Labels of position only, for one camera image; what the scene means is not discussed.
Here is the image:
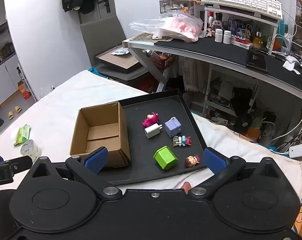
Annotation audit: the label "orange box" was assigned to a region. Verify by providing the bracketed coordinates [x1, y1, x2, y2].
[17, 84, 32, 100]

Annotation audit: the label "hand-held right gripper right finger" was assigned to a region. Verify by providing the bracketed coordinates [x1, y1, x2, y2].
[188, 147, 281, 199]

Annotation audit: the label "brown-haired girl figurine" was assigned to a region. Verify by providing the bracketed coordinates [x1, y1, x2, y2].
[185, 155, 200, 168]

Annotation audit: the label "brown board with black frame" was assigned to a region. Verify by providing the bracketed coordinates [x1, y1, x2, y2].
[95, 47, 143, 74]

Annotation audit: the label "clear tape roll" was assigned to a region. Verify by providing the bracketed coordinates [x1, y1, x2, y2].
[20, 139, 42, 162]

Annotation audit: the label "black tray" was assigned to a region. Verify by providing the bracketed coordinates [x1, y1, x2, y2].
[105, 89, 209, 184]

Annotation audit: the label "clear plastic bag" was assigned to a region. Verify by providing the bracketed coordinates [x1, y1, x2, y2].
[129, 14, 204, 43]

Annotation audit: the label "amber perfume bottle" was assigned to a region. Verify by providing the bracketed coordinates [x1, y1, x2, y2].
[253, 31, 263, 49]

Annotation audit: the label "white storage cart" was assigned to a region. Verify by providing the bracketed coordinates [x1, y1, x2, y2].
[203, 64, 259, 121]

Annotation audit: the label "lying blue-haired figurine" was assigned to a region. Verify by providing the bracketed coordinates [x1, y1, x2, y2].
[173, 135, 192, 147]

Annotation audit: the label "white power adapter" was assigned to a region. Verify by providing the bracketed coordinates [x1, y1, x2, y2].
[282, 56, 301, 75]

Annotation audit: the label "clear drawer organiser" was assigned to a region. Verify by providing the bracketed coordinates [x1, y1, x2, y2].
[159, 0, 204, 15]

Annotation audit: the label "white keyboard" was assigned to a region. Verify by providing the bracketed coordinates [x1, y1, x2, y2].
[201, 0, 283, 20]

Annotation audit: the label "white cable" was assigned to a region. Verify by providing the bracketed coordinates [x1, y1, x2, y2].
[271, 100, 302, 143]

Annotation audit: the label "black desk mat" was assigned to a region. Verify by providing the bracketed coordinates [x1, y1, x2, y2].
[153, 37, 302, 90]

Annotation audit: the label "white desk riser shelf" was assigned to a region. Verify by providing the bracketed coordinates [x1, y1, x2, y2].
[203, 4, 279, 53]

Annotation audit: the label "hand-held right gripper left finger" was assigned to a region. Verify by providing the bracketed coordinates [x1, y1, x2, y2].
[29, 147, 123, 200]

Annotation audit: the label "green wipes packet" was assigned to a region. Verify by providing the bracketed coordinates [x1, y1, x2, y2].
[14, 124, 32, 147]

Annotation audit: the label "white power strip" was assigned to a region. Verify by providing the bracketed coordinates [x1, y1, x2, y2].
[288, 144, 302, 158]

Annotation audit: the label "black round fan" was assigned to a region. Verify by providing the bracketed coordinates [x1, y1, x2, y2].
[234, 115, 253, 133]

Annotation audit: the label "pink dinosaur toy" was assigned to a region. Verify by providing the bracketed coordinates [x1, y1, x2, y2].
[142, 112, 159, 128]

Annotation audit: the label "grey chair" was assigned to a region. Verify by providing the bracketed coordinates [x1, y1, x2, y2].
[80, 15, 150, 82]

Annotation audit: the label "white charger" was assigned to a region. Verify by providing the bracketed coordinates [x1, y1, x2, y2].
[144, 123, 163, 139]

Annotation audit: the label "panda figurine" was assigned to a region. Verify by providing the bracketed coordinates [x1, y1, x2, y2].
[211, 12, 224, 30]

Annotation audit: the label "brown cardboard box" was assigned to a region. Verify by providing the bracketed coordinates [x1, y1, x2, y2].
[70, 101, 131, 168]

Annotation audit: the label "lavender cube toy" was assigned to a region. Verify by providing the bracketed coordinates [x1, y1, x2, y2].
[164, 116, 183, 138]

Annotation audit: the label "green house-shaped box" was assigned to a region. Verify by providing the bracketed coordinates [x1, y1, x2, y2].
[153, 146, 178, 171]

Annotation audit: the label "red plastic basket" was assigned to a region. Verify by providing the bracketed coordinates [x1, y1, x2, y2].
[150, 54, 176, 70]

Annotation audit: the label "grey-framed desk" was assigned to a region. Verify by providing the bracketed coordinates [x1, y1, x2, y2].
[122, 34, 302, 103]

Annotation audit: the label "red and white medicine box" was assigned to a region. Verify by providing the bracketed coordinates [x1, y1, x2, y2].
[230, 36, 251, 45]

